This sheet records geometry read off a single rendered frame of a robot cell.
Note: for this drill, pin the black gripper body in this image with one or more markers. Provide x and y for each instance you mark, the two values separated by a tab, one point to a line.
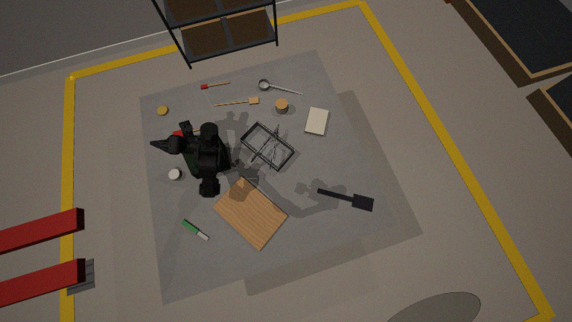
184	146

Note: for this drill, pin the brown wooden board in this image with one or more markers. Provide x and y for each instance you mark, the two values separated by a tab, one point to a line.
253	215

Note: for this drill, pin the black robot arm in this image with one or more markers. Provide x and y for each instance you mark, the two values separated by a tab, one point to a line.
209	163

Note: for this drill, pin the beige flat rectangular board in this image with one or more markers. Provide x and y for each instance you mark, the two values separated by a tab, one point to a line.
316	121

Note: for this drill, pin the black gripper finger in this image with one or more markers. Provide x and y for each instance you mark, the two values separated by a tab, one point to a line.
162	144

